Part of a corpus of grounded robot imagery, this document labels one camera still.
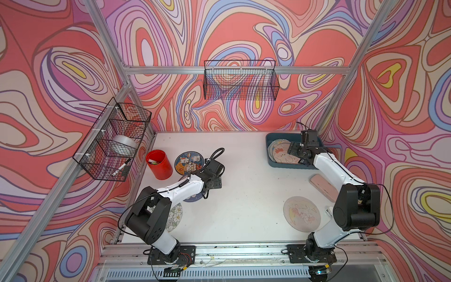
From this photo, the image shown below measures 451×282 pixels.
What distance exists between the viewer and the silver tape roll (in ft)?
2.32

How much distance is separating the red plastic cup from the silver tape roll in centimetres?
15

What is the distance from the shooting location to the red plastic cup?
902mm
